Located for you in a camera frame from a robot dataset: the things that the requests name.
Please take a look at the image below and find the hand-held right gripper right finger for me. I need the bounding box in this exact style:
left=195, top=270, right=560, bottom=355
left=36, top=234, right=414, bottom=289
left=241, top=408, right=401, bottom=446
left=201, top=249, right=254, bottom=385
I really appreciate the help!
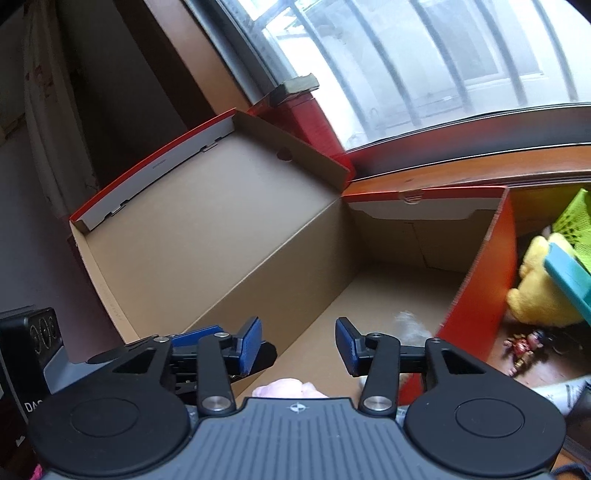
left=335, top=316, right=504, bottom=416

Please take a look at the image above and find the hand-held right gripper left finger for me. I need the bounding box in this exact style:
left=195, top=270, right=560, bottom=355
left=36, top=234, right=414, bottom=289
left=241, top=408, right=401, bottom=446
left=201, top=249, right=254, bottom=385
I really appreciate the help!
left=91, top=316, right=264, bottom=417

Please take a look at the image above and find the orange cardboard shoe box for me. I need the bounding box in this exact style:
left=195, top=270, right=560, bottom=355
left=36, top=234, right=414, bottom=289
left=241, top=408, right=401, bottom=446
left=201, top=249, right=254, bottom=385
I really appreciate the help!
left=68, top=108, right=518, bottom=402

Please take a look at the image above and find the pale pink soft toy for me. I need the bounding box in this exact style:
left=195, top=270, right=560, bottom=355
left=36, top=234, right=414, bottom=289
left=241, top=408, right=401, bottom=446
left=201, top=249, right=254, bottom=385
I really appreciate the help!
left=252, top=377, right=328, bottom=400

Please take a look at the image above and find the small red figurine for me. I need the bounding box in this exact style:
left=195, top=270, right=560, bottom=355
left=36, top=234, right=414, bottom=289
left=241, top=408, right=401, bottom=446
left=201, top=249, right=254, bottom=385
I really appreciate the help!
left=503, top=330, right=555, bottom=377

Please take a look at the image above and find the yellow plush toy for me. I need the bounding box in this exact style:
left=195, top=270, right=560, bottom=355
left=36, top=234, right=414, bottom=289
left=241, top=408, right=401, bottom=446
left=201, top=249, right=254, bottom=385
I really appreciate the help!
left=505, top=233, right=591, bottom=324

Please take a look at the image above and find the red box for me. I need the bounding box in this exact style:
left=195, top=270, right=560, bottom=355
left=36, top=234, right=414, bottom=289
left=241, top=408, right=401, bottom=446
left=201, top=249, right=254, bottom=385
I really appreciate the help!
left=247, top=85, right=356, bottom=181

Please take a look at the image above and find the teal plastic board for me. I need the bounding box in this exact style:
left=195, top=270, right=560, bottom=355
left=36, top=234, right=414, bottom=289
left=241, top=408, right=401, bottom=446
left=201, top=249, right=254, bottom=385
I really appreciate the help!
left=544, top=242, right=591, bottom=301

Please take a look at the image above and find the green plastic basket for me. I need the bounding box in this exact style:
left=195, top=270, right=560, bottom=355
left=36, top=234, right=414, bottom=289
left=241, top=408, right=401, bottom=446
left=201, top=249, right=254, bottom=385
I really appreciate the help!
left=551, top=188, right=591, bottom=259

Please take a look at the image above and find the small tan box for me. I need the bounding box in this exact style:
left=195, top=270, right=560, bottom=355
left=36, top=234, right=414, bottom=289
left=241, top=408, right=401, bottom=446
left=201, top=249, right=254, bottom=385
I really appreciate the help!
left=270, top=74, right=320, bottom=107

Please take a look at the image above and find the barred window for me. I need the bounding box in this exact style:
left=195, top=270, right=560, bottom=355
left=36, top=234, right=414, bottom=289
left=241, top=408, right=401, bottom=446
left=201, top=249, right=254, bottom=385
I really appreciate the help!
left=185, top=0, right=591, bottom=176

